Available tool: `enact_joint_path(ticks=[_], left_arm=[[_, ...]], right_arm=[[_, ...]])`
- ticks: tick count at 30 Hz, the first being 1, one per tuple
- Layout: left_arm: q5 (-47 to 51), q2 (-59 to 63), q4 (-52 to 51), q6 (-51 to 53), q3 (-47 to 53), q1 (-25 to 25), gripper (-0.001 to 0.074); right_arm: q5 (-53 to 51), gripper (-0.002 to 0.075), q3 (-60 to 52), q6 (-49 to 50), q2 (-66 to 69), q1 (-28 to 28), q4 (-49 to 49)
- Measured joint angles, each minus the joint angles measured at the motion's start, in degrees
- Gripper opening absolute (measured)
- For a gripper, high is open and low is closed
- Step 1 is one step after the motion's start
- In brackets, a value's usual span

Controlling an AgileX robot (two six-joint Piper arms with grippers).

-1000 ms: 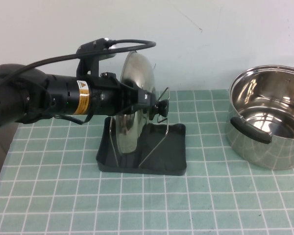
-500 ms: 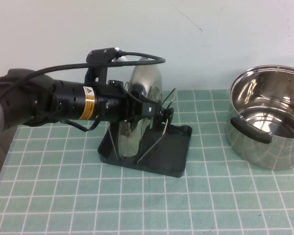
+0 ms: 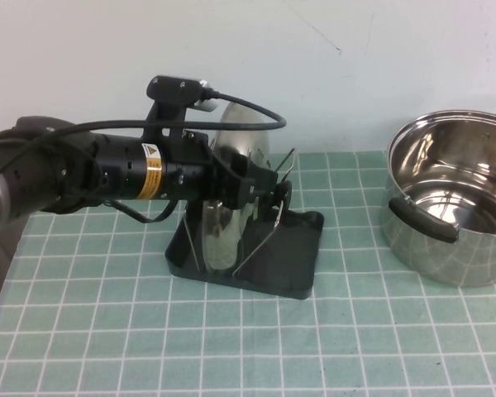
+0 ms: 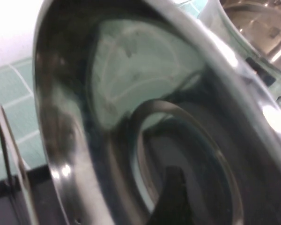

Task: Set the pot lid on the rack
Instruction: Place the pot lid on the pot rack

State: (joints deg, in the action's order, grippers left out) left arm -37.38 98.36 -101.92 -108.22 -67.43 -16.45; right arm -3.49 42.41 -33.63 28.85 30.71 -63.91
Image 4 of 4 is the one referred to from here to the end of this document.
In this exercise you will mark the stainless steel cooking pot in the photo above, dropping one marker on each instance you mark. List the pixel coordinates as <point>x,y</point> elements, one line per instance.
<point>260,23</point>

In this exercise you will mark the stainless steel pot lid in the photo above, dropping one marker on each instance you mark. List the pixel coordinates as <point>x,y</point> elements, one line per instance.
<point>68,70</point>

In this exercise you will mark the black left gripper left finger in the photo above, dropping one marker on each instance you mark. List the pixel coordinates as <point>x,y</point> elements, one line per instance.
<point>165,201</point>

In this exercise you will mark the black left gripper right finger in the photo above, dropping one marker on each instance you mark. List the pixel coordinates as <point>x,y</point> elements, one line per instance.
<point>183,201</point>

